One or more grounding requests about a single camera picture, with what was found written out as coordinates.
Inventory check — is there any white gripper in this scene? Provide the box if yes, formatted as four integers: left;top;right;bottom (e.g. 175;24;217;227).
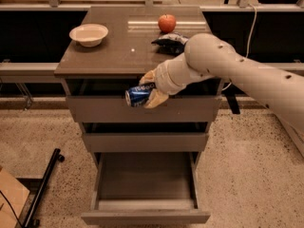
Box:
139;60;187;109

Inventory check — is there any blue pepsi can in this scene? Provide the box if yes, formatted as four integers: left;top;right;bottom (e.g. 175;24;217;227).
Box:
125;83;156;107

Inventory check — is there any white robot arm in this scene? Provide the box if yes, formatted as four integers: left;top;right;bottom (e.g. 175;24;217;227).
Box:
141;33;304;132

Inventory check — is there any grey drawer cabinet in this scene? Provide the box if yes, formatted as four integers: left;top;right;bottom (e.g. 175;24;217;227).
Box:
55;7;223;161

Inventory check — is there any grey top drawer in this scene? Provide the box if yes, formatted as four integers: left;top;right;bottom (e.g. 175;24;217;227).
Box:
66;79;220;123

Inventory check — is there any grey drawer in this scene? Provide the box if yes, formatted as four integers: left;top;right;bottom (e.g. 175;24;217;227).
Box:
66;79;220;123
83;122;208;153
82;152;210;225

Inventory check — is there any grey middle drawer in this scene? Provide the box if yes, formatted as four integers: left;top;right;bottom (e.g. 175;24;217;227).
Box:
83;122;208;153

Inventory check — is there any grey bottom drawer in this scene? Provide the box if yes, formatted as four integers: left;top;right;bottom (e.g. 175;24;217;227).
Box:
82;152;210;225

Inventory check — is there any blue white chip bag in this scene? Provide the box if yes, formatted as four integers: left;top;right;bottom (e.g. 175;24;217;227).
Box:
151;32;189;54

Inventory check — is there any red apple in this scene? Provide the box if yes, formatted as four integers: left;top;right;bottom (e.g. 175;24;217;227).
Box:
158;14;176;33

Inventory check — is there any white bowl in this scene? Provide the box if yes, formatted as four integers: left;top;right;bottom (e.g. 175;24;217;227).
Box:
69;24;108;48

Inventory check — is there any cardboard box right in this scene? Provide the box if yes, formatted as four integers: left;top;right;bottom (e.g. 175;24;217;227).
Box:
279;118;304;158

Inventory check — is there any cardboard box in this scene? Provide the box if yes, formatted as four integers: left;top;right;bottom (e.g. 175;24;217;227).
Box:
0;166;29;228
279;118;304;158

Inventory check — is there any cardboard box left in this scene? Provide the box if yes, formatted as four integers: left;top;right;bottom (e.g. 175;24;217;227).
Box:
0;166;29;228

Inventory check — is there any black metal bar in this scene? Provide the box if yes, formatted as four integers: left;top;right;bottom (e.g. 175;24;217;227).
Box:
23;148;65;228

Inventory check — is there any white cable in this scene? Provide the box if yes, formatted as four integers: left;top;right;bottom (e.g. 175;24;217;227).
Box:
221;4;258;92

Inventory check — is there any black cable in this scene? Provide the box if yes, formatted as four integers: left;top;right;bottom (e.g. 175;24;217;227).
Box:
0;190;20;228

